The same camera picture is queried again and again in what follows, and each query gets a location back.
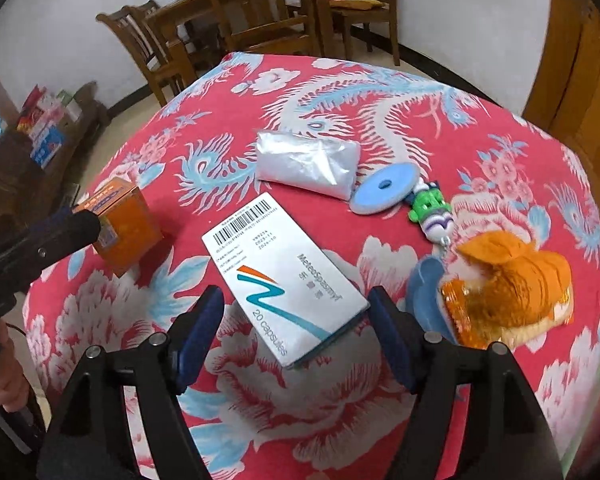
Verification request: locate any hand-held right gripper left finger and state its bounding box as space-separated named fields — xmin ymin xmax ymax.
xmin=37 ymin=285 xmax=226 ymax=480

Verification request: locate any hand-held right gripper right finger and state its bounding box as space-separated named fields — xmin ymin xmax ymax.
xmin=369 ymin=286 xmax=566 ymax=480

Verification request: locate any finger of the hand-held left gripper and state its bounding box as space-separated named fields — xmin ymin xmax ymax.
xmin=0 ymin=211 xmax=102 ymax=286
xmin=15 ymin=209 xmax=81 ymax=241

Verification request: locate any orange cardboard box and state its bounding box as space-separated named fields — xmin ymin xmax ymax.
xmin=75 ymin=177 xmax=163 ymax=277

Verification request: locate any white and teal medicine box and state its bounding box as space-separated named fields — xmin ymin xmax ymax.
xmin=201 ymin=191 xmax=372 ymax=370

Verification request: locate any orange snack packet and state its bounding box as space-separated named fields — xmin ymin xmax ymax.
xmin=440 ymin=230 xmax=576 ymax=348

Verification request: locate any silver plastic bag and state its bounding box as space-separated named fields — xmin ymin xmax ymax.
xmin=255 ymin=129 xmax=361 ymax=202

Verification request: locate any person's left hand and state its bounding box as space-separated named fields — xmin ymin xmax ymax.
xmin=0 ymin=317 xmax=32 ymax=411

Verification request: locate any wooden cabinet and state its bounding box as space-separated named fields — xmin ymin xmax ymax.
xmin=0 ymin=82 xmax=112 ymax=243

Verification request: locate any pile of colourful boxes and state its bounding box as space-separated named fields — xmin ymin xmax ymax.
xmin=15 ymin=85 xmax=82 ymax=168

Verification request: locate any green and white toy figure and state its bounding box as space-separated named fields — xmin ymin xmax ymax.
xmin=407 ymin=180 xmax=456 ymax=247

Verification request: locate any blue disc toy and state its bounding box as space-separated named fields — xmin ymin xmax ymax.
xmin=350 ymin=162 xmax=418 ymax=216

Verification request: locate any red floral tablecloth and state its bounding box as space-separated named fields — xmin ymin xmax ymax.
xmin=22 ymin=51 xmax=600 ymax=480

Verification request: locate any wooden dining table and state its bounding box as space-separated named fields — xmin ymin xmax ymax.
xmin=145 ymin=0 xmax=333 ymax=77

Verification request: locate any panelled wooden door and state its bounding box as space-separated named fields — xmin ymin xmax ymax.
xmin=522 ymin=0 xmax=600 ymax=186

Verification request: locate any yellow seat cushion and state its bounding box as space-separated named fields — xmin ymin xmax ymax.
xmin=330 ymin=0 xmax=384 ymax=12

